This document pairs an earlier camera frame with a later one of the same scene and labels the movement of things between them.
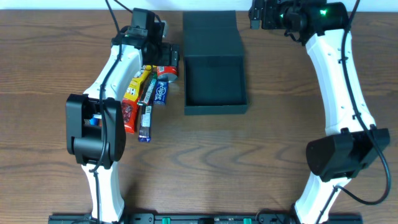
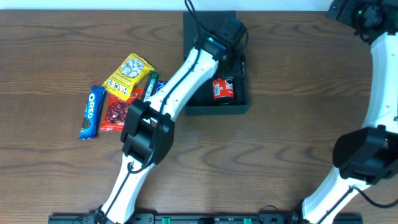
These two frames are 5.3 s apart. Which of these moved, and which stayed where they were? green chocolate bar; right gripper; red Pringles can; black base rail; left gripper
Moved: red Pringles can; right gripper; left gripper
Stayed: black base rail; green chocolate bar
